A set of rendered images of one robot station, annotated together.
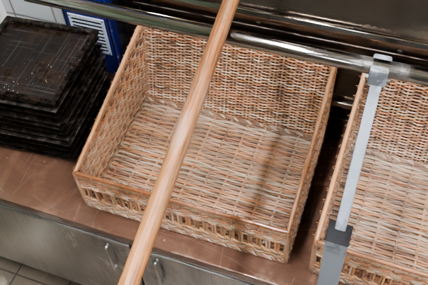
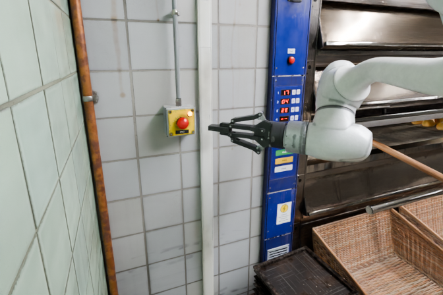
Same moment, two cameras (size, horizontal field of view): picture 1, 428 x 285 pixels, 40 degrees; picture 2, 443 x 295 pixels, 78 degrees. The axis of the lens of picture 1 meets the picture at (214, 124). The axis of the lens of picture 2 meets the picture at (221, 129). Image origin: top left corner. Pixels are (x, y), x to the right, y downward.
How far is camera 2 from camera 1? 1.54 m
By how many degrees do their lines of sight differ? 51
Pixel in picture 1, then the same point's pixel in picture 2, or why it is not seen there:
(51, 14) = (248, 259)
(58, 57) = (312, 269)
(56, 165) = not seen: outside the picture
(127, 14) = (418, 195)
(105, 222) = not seen: outside the picture
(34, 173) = not seen: outside the picture
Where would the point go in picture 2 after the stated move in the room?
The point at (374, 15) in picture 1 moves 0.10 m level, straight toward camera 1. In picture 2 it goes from (399, 182) to (418, 190)
